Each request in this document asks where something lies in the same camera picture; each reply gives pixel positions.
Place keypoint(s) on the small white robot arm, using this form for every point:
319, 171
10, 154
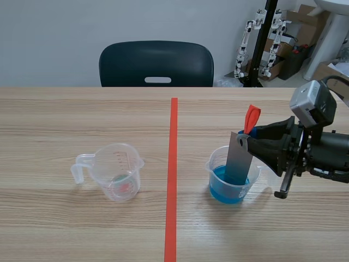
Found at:
245, 41
276, 41

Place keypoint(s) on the large brown cardboard box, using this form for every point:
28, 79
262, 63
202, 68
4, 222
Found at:
308, 24

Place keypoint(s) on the grey metal plate orange strip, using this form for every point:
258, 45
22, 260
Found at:
237, 158

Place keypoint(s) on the clear beaker with blue liquid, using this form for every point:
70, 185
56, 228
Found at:
229, 191

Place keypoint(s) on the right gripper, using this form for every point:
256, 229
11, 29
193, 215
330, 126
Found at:
302, 152

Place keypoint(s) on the black metal rail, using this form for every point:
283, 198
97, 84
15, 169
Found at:
260, 43

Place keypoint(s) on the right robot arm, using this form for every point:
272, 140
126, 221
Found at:
336, 152

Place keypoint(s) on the black case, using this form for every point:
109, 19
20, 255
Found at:
295, 61

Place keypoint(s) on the dark blue chair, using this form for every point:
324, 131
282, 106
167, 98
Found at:
155, 62

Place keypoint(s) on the clear plastic bag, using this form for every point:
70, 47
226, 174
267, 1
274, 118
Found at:
227, 82

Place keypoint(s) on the open brown cardboard box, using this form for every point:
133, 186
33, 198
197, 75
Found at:
331, 72

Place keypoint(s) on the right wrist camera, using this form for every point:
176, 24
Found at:
310, 103

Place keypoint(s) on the small brown cardboard box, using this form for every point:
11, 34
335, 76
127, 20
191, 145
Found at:
283, 49

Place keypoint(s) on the empty clear plastic beaker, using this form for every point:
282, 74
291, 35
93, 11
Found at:
120, 174

